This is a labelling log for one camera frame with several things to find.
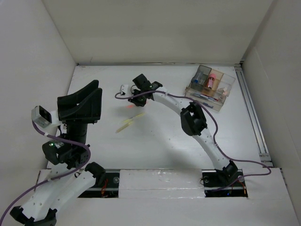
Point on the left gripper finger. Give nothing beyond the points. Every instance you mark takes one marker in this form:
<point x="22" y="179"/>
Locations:
<point x="72" y="100"/>
<point x="91" y="106"/>

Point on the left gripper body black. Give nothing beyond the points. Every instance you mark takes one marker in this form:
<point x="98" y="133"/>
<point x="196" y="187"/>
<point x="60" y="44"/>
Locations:
<point x="79" y="125"/>

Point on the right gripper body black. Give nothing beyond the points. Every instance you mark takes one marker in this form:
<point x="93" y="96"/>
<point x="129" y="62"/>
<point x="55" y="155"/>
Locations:
<point x="141" y="100"/>

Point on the yellow highlighter pen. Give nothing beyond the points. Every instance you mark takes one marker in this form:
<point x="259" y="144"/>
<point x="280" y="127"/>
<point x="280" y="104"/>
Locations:
<point x="133" y="118"/>

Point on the pale yellow pen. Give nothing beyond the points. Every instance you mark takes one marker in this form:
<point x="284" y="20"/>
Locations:
<point x="123" y="127"/>

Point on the white correction fluid bottle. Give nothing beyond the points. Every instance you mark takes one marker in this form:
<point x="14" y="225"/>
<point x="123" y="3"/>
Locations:
<point x="196" y="77"/>

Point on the thin blue refill pen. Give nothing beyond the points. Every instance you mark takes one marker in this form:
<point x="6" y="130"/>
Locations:
<point x="198" y="95"/>

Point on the blue ballpoint pen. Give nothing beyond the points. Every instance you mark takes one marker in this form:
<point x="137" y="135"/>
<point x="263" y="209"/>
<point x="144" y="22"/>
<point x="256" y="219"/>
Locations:
<point x="207" y="105"/>

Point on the red gel pen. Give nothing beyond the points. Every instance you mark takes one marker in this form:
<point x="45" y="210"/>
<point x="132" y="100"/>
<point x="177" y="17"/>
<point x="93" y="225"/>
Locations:
<point x="209" y="98"/>

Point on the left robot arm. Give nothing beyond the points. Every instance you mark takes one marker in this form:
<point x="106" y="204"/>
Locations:
<point x="72" y="172"/>

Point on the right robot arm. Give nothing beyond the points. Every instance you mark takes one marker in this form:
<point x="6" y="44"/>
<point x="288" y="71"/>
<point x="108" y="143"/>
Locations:
<point x="193" y="122"/>

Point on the clear plastic desk organizer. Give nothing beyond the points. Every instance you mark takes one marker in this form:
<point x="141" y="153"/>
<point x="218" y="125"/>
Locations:
<point x="222" y="80"/>

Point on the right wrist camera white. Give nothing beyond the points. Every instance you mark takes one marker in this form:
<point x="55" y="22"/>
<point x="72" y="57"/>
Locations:
<point x="124" y="89"/>

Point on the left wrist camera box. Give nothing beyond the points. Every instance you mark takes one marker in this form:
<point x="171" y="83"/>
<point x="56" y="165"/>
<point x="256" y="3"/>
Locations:
<point x="44" y="118"/>

